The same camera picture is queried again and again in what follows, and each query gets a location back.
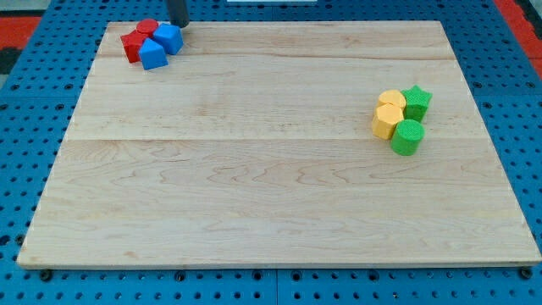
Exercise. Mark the green star block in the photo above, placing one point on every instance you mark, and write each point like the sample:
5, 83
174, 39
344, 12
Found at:
417, 103

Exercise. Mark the red star block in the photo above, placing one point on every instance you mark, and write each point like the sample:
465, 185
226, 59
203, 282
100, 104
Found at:
132, 43

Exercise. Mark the yellow round block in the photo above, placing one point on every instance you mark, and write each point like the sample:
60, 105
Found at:
394, 97

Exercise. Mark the blue cube block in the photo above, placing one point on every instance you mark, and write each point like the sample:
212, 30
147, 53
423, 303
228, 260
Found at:
169, 37

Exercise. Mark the yellow hexagon block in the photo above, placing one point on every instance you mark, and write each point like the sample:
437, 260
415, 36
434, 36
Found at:
385, 119

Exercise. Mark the red cylinder block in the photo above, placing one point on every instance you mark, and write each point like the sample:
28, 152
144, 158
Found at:
147, 27

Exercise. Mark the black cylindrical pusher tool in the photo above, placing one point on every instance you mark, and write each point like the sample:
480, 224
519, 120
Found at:
178, 12

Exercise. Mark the green cylinder block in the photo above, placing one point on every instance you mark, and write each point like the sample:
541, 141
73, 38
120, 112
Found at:
407, 137

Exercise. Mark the light wooden board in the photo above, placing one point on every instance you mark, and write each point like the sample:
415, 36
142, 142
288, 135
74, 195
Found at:
253, 149

